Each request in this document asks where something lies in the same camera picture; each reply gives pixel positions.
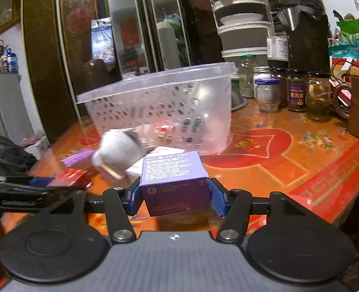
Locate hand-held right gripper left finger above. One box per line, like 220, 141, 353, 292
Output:
50, 178, 144, 245

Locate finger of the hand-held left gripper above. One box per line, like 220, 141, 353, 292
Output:
0, 187, 86, 213
0, 174, 56, 189

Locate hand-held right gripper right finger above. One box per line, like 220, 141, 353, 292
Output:
208, 178, 311, 241

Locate purple cardboard box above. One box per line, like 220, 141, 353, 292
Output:
140, 151, 212, 217

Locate clear plastic basket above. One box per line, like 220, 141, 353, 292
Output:
76, 62, 236, 156

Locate black plastic bag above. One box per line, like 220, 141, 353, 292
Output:
0, 135, 38, 175

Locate red packet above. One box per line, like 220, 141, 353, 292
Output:
49, 168, 89, 188

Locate flat white box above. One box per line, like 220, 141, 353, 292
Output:
127, 145, 187, 177

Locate purple packet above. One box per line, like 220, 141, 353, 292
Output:
60, 150, 97, 168

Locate small red items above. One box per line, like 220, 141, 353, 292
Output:
154, 121, 175, 141

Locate grey refrigerator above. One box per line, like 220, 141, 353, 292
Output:
0, 72, 38, 147

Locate metal bowl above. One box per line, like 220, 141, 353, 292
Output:
231, 88, 249, 112

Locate clear jar blue lid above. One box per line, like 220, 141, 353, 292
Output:
254, 77, 281, 114

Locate blue plastic bottle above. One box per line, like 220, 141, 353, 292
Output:
6, 53, 19, 74

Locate tall clear glass jar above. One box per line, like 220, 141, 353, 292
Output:
238, 55, 257, 98

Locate small dark jar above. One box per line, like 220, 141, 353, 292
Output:
271, 67, 288, 108

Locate dark jar with purple label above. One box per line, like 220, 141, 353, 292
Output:
286, 69, 308, 113

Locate glass jar with black lid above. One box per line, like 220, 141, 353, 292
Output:
306, 72, 332, 121

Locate dark wooden glass-door cabinet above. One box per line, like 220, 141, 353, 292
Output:
21, 0, 223, 142

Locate stack of clear food containers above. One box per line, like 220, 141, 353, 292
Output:
202, 0, 275, 59

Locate green shopping bag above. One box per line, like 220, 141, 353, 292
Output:
328, 18, 359, 62

